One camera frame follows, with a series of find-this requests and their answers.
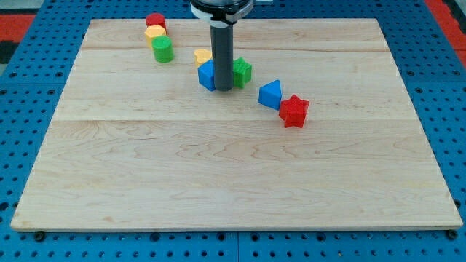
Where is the light wooden board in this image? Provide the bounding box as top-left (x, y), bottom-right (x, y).
top-left (11, 19), bottom-right (463, 232)

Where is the green star block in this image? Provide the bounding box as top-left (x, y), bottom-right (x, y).
top-left (233, 57), bottom-right (252, 88)

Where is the blue triangle block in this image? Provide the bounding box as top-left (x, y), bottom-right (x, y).
top-left (258, 79), bottom-right (282, 111)

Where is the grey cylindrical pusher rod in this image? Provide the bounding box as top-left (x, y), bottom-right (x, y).
top-left (210, 25), bottom-right (234, 92)

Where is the yellow heart block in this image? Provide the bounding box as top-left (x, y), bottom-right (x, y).
top-left (194, 49), bottom-right (213, 68)

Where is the red cylinder block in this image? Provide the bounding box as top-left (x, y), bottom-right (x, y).
top-left (145, 12), bottom-right (167, 29)

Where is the red star block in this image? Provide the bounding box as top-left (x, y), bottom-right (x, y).
top-left (279, 94), bottom-right (310, 128)

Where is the green cylinder block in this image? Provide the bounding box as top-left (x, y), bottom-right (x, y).
top-left (151, 36), bottom-right (174, 63)

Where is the yellow hexagon block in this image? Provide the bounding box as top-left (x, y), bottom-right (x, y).
top-left (144, 25), bottom-right (167, 49)

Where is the black white robot arm flange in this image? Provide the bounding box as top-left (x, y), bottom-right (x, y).
top-left (189, 0), bottom-right (254, 27)

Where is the blue cube block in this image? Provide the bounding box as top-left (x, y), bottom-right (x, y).
top-left (197, 60), bottom-right (216, 91)

